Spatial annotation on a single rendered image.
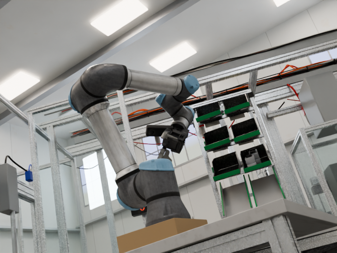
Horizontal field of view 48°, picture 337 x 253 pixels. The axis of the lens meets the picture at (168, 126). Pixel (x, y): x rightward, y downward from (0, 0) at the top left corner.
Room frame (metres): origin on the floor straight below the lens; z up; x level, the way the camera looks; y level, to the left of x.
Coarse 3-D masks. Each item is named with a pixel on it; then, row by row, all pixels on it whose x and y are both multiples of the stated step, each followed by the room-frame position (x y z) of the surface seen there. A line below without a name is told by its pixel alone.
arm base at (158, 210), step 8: (168, 192) 1.21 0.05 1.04; (176, 192) 1.23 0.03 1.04; (152, 200) 1.21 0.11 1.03; (160, 200) 1.21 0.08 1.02; (168, 200) 1.21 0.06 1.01; (176, 200) 1.22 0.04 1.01; (152, 208) 1.21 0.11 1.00; (160, 208) 1.20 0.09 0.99; (168, 208) 1.21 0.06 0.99; (176, 208) 1.21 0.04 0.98; (184, 208) 1.23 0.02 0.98; (152, 216) 1.21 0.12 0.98; (160, 216) 1.19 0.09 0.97; (168, 216) 1.19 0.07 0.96; (176, 216) 1.20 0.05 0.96; (184, 216) 1.22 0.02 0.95; (152, 224) 1.21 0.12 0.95
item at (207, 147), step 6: (222, 126) 1.97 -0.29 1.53; (210, 132) 1.99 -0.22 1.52; (216, 132) 1.99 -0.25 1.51; (222, 132) 1.99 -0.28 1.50; (228, 132) 1.84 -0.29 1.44; (204, 138) 1.88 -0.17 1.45; (210, 138) 2.01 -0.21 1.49; (216, 138) 2.01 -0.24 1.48; (222, 138) 2.00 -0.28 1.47; (228, 138) 1.74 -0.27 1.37; (210, 144) 2.01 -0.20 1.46; (216, 144) 1.76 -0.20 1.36; (222, 144) 1.76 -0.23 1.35
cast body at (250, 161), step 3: (246, 156) 1.76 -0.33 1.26; (249, 156) 1.75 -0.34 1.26; (252, 156) 1.75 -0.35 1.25; (246, 159) 1.76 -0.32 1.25; (249, 159) 1.76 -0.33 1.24; (252, 159) 1.75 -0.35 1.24; (246, 162) 1.76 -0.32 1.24; (249, 162) 1.76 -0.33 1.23; (252, 162) 1.76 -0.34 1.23; (255, 162) 1.75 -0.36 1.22; (249, 165) 1.76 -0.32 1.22; (252, 165) 1.76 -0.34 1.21
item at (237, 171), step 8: (232, 152) 1.97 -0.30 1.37; (216, 160) 2.00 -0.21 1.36; (224, 160) 1.99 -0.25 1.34; (232, 160) 1.99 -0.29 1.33; (216, 168) 1.97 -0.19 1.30; (224, 168) 2.02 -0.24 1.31; (232, 168) 1.94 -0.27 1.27; (240, 168) 1.85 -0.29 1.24; (216, 176) 1.77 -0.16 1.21; (224, 176) 1.76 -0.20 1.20
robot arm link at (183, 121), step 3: (177, 117) 1.50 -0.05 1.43; (180, 117) 1.49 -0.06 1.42; (183, 117) 1.50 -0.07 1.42; (174, 120) 1.49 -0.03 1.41; (177, 120) 1.48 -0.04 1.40; (180, 120) 1.48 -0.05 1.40; (183, 120) 1.49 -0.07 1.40; (186, 120) 1.50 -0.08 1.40; (171, 123) 1.49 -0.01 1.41; (183, 123) 1.48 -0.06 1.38; (186, 123) 1.50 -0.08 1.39; (186, 126) 1.49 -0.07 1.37
